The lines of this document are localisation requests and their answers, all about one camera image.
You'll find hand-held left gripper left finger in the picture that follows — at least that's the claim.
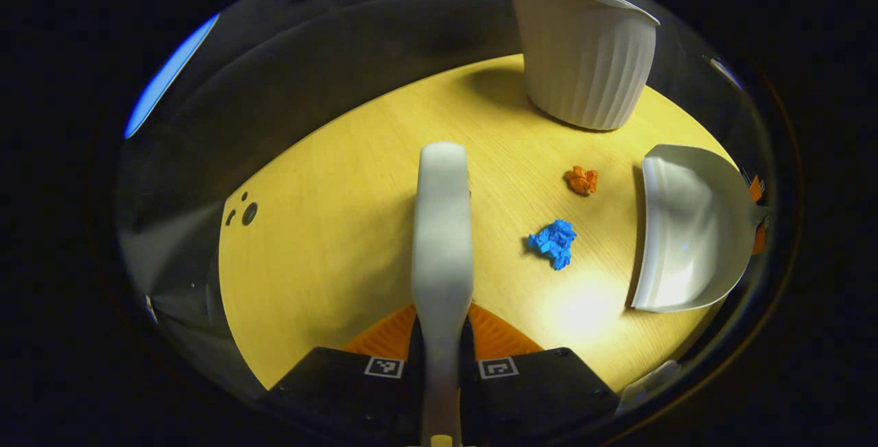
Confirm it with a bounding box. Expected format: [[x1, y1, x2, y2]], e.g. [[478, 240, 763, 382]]
[[264, 304, 426, 447]]

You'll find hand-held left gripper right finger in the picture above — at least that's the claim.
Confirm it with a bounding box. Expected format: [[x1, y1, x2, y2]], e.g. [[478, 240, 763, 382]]
[[458, 303, 621, 447]]

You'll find orange paper trash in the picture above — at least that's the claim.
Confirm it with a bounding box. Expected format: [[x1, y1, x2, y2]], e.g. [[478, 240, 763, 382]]
[[564, 165, 599, 196]]

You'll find white ribbed garbage bin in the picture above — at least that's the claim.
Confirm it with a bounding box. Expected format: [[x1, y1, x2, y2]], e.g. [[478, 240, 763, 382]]
[[501, 0, 661, 132]]

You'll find blue paper trash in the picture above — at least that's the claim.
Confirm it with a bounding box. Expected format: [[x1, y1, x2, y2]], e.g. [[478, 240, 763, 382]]
[[527, 219, 578, 271]]

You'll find black backdrop cloth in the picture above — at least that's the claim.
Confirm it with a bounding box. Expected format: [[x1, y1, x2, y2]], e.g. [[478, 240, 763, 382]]
[[113, 0, 776, 393]]

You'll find white dustpan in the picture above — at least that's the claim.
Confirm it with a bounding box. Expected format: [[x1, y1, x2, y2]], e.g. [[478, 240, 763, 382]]
[[630, 144, 770, 314]]

